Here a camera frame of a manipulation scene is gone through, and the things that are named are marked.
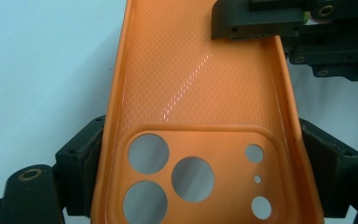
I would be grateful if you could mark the orange phone case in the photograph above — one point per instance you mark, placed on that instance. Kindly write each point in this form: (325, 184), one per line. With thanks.
(199, 93)

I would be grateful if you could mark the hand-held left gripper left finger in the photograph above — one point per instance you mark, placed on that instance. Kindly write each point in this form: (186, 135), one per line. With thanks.
(80, 168)

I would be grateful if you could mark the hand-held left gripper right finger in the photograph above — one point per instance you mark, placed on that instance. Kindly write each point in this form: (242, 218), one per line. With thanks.
(332, 174)

